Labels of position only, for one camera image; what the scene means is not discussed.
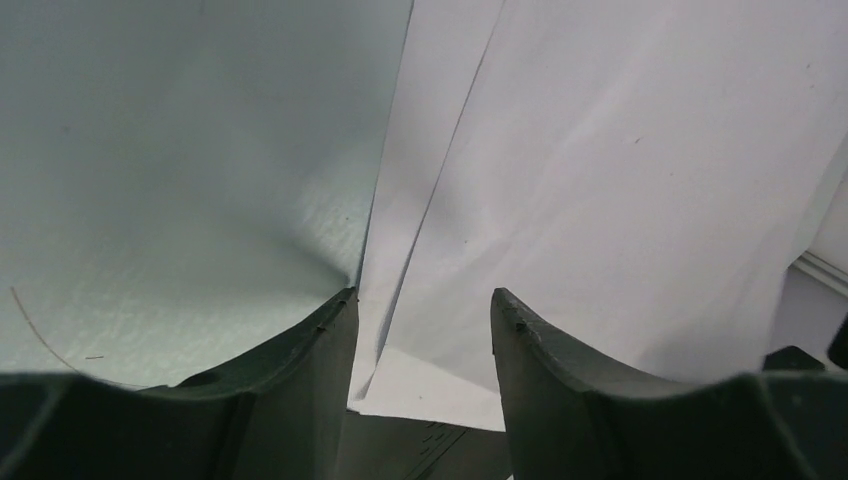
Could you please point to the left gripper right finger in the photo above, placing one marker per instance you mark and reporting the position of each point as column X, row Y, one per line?
column 572, row 412

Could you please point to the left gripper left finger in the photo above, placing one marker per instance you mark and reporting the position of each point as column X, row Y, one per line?
column 274, row 412

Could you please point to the right aluminium frame post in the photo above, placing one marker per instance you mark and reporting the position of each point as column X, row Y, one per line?
column 823, row 272

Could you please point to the black folder with beige cover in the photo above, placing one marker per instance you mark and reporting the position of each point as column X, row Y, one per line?
column 374, row 448

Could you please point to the white paper sheet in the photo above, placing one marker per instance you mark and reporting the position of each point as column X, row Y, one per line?
column 444, row 46
column 641, row 173

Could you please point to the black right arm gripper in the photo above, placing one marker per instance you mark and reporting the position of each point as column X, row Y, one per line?
column 794, row 358

